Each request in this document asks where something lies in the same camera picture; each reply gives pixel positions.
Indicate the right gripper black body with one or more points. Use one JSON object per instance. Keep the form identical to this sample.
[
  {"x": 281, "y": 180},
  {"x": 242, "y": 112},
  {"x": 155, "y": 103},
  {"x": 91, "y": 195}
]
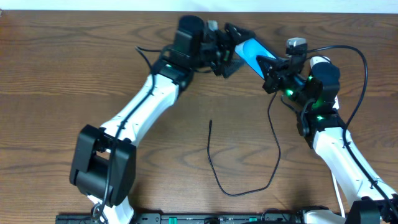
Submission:
[{"x": 277, "y": 73}]

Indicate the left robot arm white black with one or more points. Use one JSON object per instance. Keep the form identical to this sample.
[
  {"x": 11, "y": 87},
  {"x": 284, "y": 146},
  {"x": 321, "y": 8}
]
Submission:
[{"x": 104, "y": 162}]

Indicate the white power strip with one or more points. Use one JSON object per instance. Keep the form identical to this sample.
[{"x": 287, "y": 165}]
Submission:
[{"x": 329, "y": 76}]

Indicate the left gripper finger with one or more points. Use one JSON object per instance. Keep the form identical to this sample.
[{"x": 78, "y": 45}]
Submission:
[
  {"x": 238, "y": 34},
  {"x": 232, "y": 66}
]

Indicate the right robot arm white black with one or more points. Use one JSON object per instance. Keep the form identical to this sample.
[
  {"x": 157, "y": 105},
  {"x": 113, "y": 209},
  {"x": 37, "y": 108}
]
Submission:
[{"x": 319, "y": 122}]

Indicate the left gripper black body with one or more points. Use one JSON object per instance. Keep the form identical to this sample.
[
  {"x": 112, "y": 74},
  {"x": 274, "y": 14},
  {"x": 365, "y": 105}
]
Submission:
[{"x": 222, "y": 52}]

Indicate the blue Galaxy smartphone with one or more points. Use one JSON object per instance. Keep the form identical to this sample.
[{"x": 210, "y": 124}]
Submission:
[{"x": 250, "y": 49}]

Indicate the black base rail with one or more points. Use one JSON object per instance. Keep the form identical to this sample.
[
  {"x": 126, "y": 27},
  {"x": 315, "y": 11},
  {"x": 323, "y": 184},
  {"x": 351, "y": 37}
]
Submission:
[{"x": 272, "y": 217}]

